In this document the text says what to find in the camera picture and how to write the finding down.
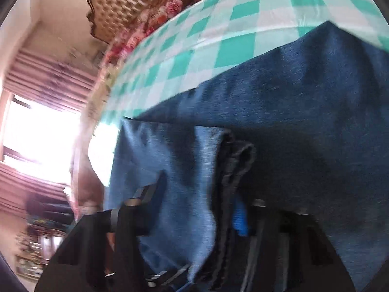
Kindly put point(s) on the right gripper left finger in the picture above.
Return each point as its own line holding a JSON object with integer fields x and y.
{"x": 101, "y": 253}

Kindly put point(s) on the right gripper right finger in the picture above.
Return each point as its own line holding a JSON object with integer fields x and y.
{"x": 249, "y": 244}

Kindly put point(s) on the dark blue denim pants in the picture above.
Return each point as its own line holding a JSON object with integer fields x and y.
{"x": 303, "y": 127}

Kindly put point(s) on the pink striped curtain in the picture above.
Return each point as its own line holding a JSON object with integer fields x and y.
{"x": 41, "y": 102}

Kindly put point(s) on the teal checkered bed sheet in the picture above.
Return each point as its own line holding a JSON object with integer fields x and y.
{"x": 189, "y": 45}

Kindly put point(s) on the red floral quilt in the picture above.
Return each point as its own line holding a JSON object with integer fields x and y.
{"x": 146, "y": 21}

